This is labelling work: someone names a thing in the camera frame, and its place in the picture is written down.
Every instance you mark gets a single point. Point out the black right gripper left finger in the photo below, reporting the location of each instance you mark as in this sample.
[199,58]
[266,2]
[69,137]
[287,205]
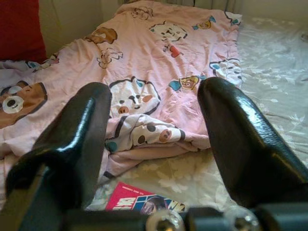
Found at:
[72,144]

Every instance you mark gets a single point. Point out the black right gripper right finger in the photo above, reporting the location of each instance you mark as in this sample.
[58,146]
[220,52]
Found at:
[245,144]

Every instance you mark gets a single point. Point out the pink anime cover book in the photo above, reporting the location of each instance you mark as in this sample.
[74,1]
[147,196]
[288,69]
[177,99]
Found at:
[125,199]

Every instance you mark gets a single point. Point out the pink cartoon bear blanket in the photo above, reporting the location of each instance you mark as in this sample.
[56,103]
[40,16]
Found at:
[149,60]

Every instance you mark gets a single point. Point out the grey floral bed sheet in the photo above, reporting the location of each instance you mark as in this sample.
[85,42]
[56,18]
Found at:
[269,72]

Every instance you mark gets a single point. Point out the red fabric cushion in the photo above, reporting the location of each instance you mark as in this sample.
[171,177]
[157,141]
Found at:
[19,29]

